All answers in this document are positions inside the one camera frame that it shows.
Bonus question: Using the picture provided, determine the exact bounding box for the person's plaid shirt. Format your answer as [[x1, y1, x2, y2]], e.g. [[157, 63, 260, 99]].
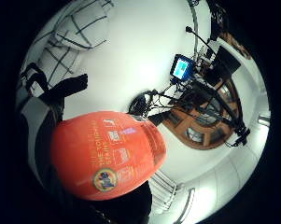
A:
[[15, 0, 116, 104]]

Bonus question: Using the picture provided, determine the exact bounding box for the black strap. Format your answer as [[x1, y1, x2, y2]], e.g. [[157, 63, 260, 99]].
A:
[[20, 62, 50, 94]]

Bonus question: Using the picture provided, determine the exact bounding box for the brown wooden glazed door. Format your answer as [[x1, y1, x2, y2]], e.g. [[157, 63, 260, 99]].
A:
[[162, 77, 245, 151]]

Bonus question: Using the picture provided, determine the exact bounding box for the black flat panel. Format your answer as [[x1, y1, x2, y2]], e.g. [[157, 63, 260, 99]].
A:
[[213, 45, 242, 82]]

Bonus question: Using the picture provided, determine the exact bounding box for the blue screen camera monitor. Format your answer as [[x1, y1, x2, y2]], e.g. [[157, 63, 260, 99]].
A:
[[170, 53, 195, 83]]

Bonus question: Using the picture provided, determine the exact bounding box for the white slatted ceiling vent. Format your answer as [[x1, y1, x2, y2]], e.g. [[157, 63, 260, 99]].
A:
[[148, 170, 178, 216]]

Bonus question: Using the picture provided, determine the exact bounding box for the black tripod rig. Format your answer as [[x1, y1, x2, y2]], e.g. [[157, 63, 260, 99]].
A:
[[146, 78, 251, 147]]

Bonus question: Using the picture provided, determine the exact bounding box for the black boom microphone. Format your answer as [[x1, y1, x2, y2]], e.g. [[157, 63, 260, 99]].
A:
[[185, 25, 218, 57]]

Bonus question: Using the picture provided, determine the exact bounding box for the long ceiling light strip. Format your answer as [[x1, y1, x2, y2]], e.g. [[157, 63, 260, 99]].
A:
[[174, 187, 196, 224]]

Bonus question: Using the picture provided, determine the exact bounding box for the orange detergent bottle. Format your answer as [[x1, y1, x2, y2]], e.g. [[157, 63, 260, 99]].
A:
[[49, 111, 167, 202]]

